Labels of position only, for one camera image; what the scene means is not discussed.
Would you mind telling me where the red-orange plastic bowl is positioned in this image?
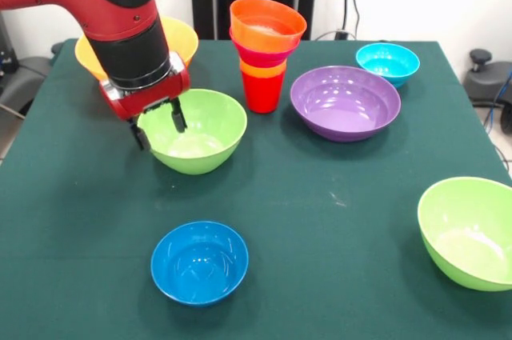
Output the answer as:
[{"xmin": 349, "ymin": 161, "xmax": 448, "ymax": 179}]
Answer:
[{"xmin": 229, "ymin": 0, "xmax": 309, "ymax": 55}]

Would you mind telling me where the black pedestal foot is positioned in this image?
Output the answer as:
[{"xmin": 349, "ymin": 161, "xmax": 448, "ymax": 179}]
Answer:
[
  {"xmin": 0, "ymin": 42, "xmax": 65, "ymax": 117},
  {"xmin": 463, "ymin": 48, "xmax": 512, "ymax": 135}
]

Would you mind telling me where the large orange plastic bowl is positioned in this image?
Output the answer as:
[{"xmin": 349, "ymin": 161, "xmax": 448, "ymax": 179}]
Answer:
[{"xmin": 74, "ymin": 15, "xmax": 200, "ymax": 82}]

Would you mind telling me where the pink plastic bowl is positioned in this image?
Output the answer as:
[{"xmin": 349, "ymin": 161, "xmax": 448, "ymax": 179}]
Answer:
[{"xmin": 229, "ymin": 27, "xmax": 301, "ymax": 69}]

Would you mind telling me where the cyan plastic bowl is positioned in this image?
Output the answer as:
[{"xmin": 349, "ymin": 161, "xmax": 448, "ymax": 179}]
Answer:
[{"xmin": 355, "ymin": 42, "xmax": 422, "ymax": 90}]

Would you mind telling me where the green plastic bowl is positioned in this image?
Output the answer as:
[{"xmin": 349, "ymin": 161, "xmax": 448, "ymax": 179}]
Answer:
[
  {"xmin": 135, "ymin": 88, "xmax": 249, "ymax": 176},
  {"xmin": 417, "ymin": 176, "xmax": 512, "ymax": 293}
]

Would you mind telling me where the purple plastic bowl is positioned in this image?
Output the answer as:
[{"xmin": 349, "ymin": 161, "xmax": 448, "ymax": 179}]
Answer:
[{"xmin": 290, "ymin": 66, "xmax": 402, "ymax": 143}]

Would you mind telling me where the dark green tablecloth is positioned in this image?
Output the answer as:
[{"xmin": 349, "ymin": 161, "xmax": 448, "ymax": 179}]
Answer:
[{"xmin": 0, "ymin": 38, "xmax": 512, "ymax": 340}]

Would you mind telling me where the blue plastic bowl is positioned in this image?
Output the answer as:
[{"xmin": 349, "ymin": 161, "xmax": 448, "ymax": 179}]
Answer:
[{"xmin": 150, "ymin": 220, "xmax": 250, "ymax": 308}]

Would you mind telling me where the orange plastic cup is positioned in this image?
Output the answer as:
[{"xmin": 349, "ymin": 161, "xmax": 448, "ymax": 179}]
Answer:
[{"xmin": 239, "ymin": 58, "xmax": 288, "ymax": 78}]

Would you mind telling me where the red plastic cup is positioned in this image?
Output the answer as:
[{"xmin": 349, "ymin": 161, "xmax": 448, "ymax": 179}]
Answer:
[{"xmin": 242, "ymin": 71, "xmax": 286, "ymax": 114}]

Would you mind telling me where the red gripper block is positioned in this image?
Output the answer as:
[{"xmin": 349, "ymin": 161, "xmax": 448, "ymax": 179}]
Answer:
[{"xmin": 98, "ymin": 50, "xmax": 191, "ymax": 152}]

